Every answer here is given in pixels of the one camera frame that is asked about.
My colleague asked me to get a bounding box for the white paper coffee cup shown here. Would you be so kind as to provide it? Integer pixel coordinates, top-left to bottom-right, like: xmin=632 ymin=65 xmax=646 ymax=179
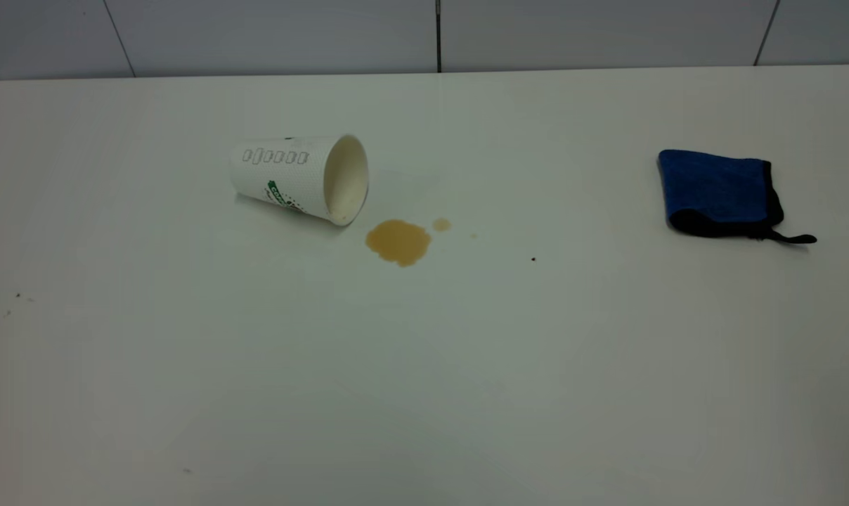
xmin=229 ymin=134 xmax=370 ymax=227

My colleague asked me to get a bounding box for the blue black-edged cleaning cloth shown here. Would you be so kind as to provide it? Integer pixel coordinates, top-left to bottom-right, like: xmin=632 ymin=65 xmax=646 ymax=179
xmin=658 ymin=149 xmax=817 ymax=245

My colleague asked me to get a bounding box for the large brown coffee spill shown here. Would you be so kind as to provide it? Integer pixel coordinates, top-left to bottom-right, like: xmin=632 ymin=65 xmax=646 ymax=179
xmin=365 ymin=219 xmax=432 ymax=268

